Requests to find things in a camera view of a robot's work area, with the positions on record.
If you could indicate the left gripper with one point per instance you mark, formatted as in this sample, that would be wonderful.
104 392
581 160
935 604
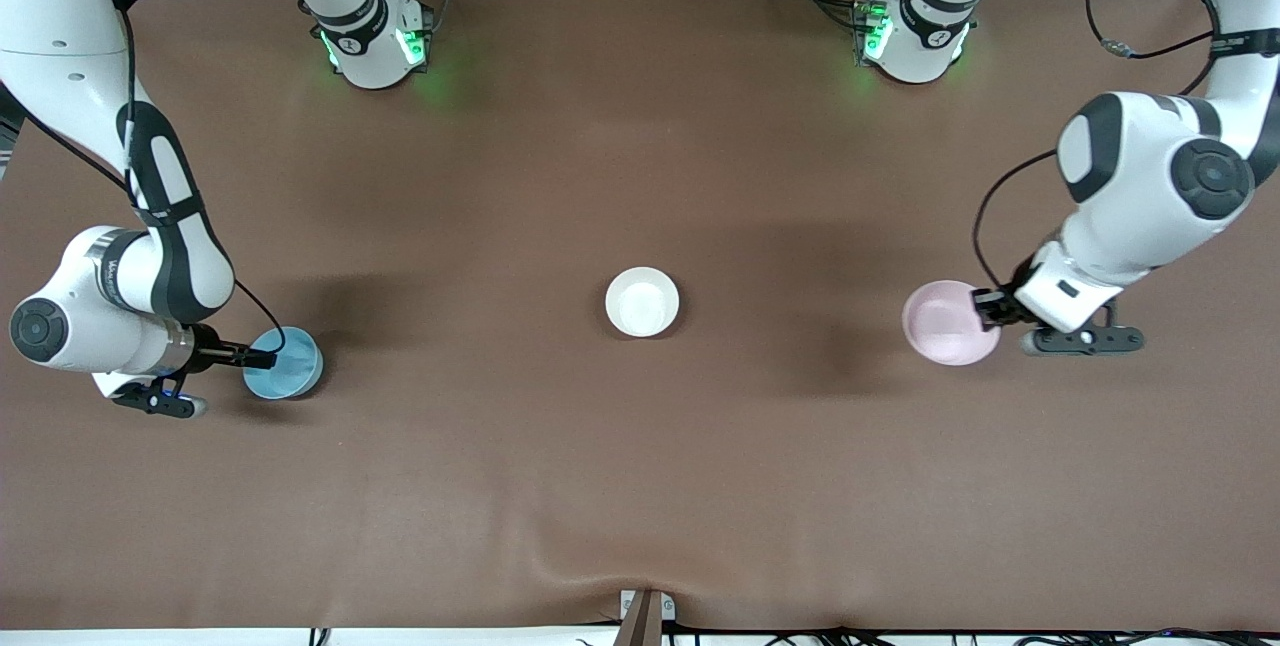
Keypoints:
1006 302

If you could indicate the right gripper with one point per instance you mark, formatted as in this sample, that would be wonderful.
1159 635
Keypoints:
213 351

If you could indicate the light blue bowl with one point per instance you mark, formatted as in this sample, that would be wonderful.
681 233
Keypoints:
295 376

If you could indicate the pink bowl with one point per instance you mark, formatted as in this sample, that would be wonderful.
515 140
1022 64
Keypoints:
940 326

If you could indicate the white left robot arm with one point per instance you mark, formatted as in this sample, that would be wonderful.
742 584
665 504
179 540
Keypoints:
1140 166

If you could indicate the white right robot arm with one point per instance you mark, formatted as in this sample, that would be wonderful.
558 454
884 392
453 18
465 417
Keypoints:
60 46

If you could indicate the white bowl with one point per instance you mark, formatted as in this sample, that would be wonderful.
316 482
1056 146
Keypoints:
642 302

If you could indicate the brown table cover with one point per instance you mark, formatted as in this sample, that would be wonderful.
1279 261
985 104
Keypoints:
640 476

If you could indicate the metal clamp bracket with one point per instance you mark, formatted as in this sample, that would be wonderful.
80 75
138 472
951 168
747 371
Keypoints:
645 616

